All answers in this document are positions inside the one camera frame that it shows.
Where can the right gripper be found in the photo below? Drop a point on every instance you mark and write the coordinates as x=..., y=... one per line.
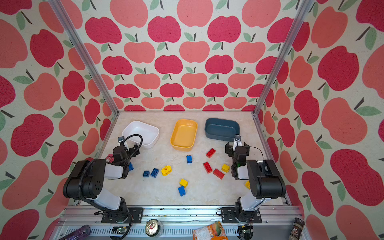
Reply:
x=229, y=149

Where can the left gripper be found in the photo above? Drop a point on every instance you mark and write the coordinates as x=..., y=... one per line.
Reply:
x=132, y=153

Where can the yellow lego brick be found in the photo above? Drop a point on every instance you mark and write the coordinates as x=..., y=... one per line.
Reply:
x=183, y=183
x=247, y=185
x=225, y=168

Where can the dark teal plastic container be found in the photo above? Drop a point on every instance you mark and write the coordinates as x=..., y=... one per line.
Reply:
x=221, y=129

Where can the red lego brick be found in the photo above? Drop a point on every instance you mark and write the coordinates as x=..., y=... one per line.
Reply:
x=207, y=167
x=210, y=153
x=218, y=174

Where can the white plastic container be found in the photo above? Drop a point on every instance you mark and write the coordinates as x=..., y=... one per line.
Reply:
x=149, y=133

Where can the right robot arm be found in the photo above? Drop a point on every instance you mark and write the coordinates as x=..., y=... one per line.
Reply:
x=265, y=181

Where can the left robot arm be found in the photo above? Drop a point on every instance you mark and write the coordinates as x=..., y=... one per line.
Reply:
x=86, y=183

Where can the pink snack packet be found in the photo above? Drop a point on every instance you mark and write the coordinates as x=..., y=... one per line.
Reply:
x=110, y=158

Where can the small blue lego brick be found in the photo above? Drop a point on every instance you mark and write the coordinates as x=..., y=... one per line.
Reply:
x=146, y=174

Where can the blue lego brick angled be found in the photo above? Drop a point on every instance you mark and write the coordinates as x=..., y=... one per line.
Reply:
x=154, y=173

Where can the yellow round lego piece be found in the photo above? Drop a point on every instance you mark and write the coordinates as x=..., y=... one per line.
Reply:
x=166, y=170

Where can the yellow plastic container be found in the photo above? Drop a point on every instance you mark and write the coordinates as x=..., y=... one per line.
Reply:
x=184, y=135

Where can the yellow lego brick front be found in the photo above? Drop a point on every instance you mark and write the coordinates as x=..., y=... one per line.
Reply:
x=183, y=183

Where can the blue lego brick front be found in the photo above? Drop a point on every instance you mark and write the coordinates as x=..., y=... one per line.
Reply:
x=182, y=191

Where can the black round object front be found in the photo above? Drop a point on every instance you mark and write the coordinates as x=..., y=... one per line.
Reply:
x=246, y=232

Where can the soda can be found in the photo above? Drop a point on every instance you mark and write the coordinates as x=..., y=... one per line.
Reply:
x=154, y=228

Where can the orange snack bag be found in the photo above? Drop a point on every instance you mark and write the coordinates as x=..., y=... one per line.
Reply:
x=214, y=231

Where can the purple bottle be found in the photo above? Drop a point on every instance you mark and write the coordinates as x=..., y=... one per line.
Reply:
x=79, y=234

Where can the dark spice jar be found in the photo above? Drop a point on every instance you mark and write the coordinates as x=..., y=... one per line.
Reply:
x=297, y=229

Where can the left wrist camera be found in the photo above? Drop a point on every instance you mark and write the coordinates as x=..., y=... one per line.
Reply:
x=121, y=139

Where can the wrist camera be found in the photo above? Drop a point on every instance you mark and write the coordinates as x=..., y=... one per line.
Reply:
x=237, y=138
x=121, y=139

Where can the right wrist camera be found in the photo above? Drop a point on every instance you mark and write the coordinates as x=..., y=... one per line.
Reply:
x=237, y=138

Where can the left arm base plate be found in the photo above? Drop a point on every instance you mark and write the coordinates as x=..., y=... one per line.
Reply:
x=133, y=216

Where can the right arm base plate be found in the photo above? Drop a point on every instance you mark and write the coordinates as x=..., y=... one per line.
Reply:
x=233, y=216

